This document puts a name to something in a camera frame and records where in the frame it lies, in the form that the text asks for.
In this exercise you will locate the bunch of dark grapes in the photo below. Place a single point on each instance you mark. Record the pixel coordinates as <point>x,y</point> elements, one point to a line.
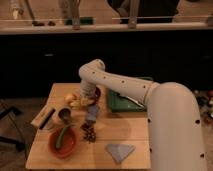
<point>89,132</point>

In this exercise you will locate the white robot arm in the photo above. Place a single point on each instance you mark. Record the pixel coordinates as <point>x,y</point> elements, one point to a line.
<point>175,130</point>

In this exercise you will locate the yellow banana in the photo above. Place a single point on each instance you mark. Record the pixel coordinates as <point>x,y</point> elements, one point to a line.
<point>76,104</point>

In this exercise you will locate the yellow onion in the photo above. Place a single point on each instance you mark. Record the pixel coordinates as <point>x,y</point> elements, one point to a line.
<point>70,98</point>

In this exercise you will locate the dark purple bowl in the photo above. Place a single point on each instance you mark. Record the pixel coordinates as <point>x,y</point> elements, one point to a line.
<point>97,94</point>

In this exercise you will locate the orange bowl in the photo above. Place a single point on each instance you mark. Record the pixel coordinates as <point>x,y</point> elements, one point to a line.
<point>64,152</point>

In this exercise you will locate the green cucumber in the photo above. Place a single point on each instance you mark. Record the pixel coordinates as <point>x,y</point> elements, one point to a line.
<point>65,136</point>

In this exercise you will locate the blue triangular cloth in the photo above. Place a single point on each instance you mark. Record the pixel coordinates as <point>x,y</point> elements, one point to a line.
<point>119,152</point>

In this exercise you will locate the blue sponge block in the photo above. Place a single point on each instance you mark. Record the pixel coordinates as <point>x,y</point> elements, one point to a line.
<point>92,112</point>

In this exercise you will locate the small metal cup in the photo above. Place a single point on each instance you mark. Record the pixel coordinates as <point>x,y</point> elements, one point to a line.
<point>65,115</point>

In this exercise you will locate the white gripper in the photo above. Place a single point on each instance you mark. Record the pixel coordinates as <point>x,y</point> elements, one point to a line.
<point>87,91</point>

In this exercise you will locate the green plastic tray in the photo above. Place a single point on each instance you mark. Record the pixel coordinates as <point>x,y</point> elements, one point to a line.
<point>119,104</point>

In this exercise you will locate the wooden table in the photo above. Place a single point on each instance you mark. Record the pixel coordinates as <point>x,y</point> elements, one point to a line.
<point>121,128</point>

